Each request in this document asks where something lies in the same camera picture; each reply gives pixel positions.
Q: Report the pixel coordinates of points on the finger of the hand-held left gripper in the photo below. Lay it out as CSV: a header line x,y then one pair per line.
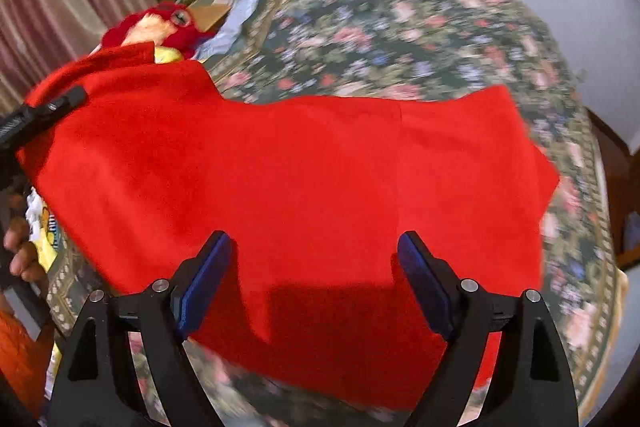
x,y
40,114

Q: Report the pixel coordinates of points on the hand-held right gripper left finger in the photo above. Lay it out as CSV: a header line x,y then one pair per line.
x,y
202,287

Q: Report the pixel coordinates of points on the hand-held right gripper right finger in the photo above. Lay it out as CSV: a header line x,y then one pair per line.
x,y
425,289

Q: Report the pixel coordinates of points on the red garment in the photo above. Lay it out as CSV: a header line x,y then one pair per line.
x,y
300,187

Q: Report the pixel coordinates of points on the person's left hand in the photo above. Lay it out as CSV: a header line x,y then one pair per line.
x,y
25,257

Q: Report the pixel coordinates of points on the yellow printed cloth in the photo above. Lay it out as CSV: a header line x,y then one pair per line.
x,y
46,209

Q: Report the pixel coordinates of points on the red plush toy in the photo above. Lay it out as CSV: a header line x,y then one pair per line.
x,y
150,24

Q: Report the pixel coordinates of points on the person's orange clothing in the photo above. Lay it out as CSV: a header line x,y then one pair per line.
x,y
22,357

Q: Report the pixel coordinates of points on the light blue cloth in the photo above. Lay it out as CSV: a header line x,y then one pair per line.
x,y
235,14

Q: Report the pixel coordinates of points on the floral blanket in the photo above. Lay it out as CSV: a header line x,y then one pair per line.
x,y
390,22

